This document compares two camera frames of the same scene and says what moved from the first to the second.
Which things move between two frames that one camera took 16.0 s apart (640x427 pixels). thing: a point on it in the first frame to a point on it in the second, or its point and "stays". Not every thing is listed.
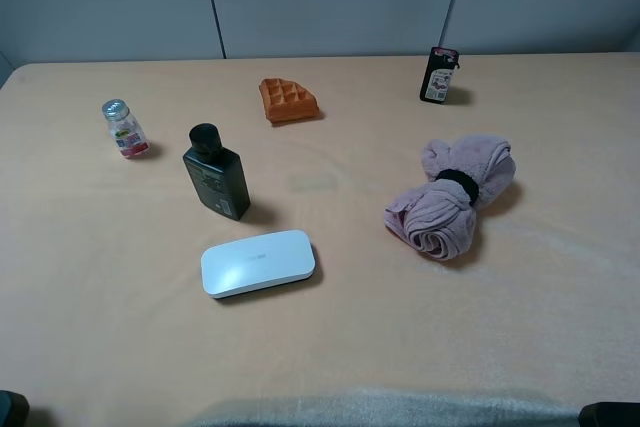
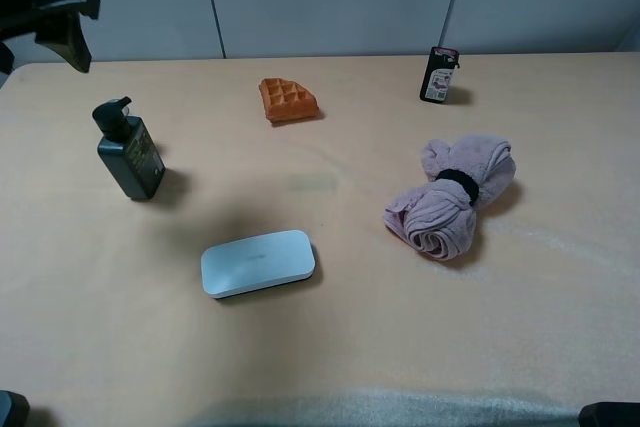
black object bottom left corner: x=14 y=409 stays
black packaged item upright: x=438 y=74 stays
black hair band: x=465 y=180 stays
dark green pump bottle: x=217 y=173 to x=128 y=150
